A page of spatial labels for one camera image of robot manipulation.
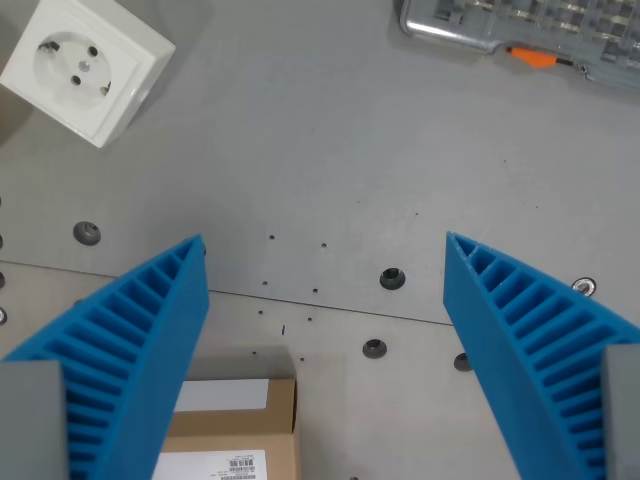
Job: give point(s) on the white wall socket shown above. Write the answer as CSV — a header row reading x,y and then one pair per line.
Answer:
x,y
85,70

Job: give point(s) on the clear plastic bit case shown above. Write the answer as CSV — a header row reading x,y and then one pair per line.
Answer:
x,y
530,30

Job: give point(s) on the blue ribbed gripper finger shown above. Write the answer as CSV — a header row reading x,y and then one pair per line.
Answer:
x,y
505,340
145,350

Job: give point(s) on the brown cardboard box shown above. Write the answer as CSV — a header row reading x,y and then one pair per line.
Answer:
x,y
235,430

